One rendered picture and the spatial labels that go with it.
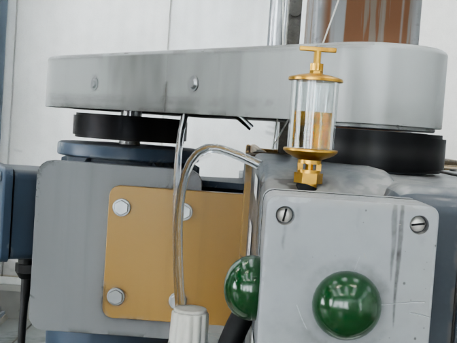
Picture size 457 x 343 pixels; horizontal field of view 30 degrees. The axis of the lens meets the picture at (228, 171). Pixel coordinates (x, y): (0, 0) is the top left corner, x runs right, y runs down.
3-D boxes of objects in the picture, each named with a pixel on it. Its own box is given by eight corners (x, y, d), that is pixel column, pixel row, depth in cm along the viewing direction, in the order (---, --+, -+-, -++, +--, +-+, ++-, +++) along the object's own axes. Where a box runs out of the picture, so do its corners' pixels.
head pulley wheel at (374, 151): (313, 167, 53) (317, 126, 52) (302, 160, 62) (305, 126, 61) (459, 177, 53) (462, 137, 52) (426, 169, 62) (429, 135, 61)
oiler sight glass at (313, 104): (288, 147, 44) (293, 78, 44) (285, 145, 46) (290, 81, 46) (336, 150, 44) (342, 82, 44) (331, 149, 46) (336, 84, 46)
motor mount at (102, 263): (24, 333, 80) (34, 159, 79) (39, 317, 86) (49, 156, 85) (326, 354, 80) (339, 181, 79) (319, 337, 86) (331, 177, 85)
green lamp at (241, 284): (220, 325, 38) (225, 258, 38) (222, 310, 41) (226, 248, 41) (278, 329, 38) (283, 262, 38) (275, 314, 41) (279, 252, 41)
